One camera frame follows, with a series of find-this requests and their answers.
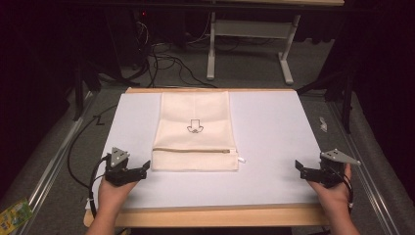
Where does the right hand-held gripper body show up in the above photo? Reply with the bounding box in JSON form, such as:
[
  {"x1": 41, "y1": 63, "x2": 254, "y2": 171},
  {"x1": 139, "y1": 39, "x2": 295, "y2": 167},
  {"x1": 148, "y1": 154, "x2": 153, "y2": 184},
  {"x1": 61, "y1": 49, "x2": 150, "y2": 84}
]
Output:
[{"x1": 317, "y1": 148, "x2": 362, "y2": 189}]

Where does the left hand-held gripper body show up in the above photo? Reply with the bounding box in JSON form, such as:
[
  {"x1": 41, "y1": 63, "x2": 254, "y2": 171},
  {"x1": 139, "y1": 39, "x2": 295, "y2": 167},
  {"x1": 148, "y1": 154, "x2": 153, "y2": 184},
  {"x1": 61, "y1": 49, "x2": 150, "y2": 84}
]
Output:
[{"x1": 104, "y1": 146, "x2": 143, "y2": 187}]

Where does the person's left hand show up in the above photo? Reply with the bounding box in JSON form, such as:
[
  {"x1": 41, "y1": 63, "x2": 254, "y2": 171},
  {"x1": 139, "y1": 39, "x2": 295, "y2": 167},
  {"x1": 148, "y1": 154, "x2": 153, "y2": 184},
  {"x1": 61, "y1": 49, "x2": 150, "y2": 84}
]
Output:
[{"x1": 97, "y1": 177, "x2": 139, "y2": 214}]

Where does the person's right hand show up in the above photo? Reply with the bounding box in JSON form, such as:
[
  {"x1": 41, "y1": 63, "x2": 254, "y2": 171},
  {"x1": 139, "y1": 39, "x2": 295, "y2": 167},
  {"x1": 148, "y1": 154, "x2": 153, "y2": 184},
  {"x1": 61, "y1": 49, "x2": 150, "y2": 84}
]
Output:
[{"x1": 307, "y1": 163, "x2": 353, "y2": 214}]

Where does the white table mat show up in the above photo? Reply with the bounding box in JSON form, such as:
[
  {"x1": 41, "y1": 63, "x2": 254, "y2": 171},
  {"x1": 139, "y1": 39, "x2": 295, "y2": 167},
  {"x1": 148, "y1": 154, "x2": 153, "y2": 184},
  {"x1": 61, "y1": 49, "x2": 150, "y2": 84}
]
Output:
[{"x1": 85, "y1": 90, "x2": 324, "y2": 210}]

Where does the cream cloth zipper bag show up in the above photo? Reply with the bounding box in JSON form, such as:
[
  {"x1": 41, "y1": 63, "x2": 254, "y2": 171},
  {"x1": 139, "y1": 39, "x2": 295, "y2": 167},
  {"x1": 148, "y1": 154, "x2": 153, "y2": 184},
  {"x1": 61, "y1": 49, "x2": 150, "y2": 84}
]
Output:
[{"x1": 151, "y1": 90, "x2": 247, "y2": 172}]

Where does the black stand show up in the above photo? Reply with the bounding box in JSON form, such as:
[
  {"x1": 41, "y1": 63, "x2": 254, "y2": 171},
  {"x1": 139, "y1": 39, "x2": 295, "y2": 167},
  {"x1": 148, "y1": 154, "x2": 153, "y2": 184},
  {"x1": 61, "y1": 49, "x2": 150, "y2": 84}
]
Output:
[
  {"x1": 71, "y1": 48, "x2": 102, "y2": 122},
  {"x1": 296, "y1": 70, "x2": 356, "y2": 135}
]

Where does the green printed packet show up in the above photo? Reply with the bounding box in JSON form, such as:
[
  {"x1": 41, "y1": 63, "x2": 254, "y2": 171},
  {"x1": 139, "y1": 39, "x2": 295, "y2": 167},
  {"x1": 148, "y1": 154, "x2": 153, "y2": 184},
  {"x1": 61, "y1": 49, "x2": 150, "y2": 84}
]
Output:
[{"x1": 0, "y1": 197, "x2": 35, "y2": 233}]

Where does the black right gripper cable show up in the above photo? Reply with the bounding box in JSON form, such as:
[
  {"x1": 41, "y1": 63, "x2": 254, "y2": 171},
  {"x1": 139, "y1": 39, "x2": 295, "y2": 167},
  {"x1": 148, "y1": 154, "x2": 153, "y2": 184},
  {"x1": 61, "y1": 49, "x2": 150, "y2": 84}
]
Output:
[{"x1": 338, "y1": 169, "x2": 355, "y2": 213}]

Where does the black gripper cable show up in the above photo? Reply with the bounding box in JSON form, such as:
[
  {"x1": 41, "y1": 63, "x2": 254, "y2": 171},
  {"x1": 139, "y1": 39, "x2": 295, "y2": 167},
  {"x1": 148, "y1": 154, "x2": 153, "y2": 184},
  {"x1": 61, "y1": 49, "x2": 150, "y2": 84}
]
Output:
[
  {"x1": 87, "y1": 154, "x2": 113, "y2": 219},
  {"x1": 338, "y1": 169, "x2": 355, "y2": 213}
]

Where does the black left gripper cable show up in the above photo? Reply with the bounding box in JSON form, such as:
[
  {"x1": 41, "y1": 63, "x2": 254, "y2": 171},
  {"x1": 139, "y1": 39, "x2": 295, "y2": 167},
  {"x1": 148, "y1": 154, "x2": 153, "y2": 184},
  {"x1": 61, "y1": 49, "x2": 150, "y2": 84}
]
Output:
[{"x1": 87, "y1": 154, "x2": 113, "y2": 219}]

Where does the metal floor rail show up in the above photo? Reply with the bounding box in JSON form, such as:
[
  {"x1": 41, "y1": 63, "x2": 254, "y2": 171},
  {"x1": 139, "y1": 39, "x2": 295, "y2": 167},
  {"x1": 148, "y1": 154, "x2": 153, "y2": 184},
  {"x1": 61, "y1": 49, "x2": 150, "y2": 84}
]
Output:
[
  {"x1": 327, "y1": 101, "x2": 403, "y2": 235},
  {"x1": 13, "y1": 91, "x2": 99, "y2": 235}
]

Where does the black floor cable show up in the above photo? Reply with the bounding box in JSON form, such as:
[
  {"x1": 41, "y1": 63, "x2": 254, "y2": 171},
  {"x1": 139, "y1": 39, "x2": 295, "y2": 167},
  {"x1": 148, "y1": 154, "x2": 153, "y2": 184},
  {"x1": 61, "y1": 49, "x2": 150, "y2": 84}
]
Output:
[{"x1": 67, "y1": 104, "x2": 118, "y2": 190}]

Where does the tangle of black floor cables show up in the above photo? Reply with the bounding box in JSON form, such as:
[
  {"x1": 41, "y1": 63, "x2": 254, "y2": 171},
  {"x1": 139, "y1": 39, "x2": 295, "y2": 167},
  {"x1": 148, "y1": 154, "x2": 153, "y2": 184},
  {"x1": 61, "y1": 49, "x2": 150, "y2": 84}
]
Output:
[{"x1": 131, "y1": 19, "x2": 218, "y2": 89}]

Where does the white metal desk frame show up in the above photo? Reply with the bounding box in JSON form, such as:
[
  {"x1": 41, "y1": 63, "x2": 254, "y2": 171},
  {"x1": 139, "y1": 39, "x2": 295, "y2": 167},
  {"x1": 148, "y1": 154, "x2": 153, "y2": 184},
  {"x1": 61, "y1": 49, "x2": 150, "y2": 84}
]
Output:
[{"x1": 206, "y1": 11, "x2": 301, "y2": 86}]

